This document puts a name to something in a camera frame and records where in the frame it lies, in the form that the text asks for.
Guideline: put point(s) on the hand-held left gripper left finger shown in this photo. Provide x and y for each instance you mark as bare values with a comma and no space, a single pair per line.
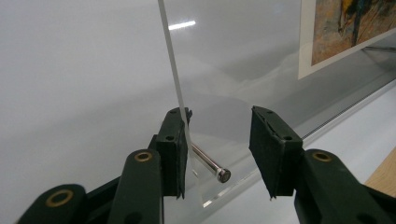
171,155

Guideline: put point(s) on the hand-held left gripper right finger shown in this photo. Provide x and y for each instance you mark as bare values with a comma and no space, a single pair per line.
274,155

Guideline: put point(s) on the silver metal standoff pin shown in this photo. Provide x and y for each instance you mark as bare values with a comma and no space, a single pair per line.
209,162

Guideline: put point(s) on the clear acrylic picture frame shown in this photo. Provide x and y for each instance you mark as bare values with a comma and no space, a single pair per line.
236,62

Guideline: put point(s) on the colourful art print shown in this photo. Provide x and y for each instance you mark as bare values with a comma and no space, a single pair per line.
339,31

